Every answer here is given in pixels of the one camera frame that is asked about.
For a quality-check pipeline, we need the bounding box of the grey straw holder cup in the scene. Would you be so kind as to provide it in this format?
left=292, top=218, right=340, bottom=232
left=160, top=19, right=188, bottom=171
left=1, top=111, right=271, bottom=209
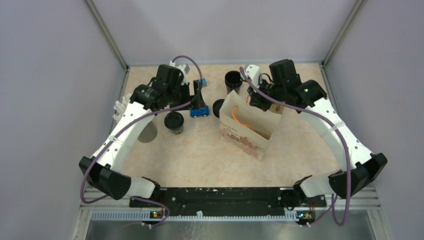
left=137, top=120, right=158, bottom=143

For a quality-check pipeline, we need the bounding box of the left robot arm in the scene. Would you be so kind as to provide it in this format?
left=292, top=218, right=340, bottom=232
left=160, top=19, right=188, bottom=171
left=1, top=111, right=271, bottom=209
left=78, top=63, right=203, bottom=207

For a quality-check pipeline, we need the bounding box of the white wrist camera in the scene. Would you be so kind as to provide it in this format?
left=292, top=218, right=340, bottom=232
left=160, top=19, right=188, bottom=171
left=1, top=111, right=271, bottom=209
left=244, top=64, right=262, bottom=88
left=169, top=60, right=190, bottom=85

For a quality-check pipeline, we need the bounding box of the black cup lid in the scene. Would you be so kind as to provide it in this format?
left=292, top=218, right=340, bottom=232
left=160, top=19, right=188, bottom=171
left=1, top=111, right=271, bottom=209
left=164, top=111, right=184, bottom=130
left=212, top=99, right=225, bottom=119

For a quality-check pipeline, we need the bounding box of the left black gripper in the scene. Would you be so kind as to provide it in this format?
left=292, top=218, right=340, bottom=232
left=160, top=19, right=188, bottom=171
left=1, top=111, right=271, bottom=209
left=166, top=79, right=206, bottom=111

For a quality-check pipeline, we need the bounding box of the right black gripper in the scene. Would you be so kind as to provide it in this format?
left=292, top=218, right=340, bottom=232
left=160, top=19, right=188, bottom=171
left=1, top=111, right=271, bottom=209
left=247, top=77, right=285, bottom=113

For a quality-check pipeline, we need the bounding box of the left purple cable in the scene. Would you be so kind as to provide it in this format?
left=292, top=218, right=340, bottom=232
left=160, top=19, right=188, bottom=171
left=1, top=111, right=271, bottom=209
left=80, top=55, right=204, bottom=205

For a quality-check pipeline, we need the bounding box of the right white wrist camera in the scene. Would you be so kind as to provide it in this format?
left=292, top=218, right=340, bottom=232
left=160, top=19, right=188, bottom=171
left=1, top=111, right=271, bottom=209
left=244, top=64, right=262, bottom=88

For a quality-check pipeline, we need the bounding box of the white straws bundle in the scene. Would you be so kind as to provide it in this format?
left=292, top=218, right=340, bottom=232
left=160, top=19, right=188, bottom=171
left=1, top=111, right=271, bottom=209
left=112, top=93, right=132, bottom=123

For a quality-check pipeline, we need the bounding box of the blue toy car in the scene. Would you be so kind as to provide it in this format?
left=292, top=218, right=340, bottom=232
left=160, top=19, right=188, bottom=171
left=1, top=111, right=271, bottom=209
left=189, top=105, right=210, bottom=118

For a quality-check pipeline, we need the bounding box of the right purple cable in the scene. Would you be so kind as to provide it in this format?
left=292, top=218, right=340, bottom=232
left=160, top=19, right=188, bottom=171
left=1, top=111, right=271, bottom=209
left=239, top=66, right=351, bottom=227

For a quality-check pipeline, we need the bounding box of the purple cable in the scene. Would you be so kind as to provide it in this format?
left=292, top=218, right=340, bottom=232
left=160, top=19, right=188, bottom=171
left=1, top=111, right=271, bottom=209
left=239, top=66, right=351, bottom=227
left=80, top=55, right=204, bottom=205

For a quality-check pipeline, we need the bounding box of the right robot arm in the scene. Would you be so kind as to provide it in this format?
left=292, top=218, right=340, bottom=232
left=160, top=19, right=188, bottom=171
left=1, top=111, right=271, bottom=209
left=240, top=59, right=388, bottom=206

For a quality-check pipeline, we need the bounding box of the single black coffee cup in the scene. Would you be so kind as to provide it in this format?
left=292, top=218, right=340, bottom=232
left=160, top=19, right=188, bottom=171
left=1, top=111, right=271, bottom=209
left=170, top=125, right=184, bottom=135

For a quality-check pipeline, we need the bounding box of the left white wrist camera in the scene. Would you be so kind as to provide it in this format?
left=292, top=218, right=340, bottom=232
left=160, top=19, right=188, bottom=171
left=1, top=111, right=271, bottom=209
left=169, top=60, right=190, bottom=85

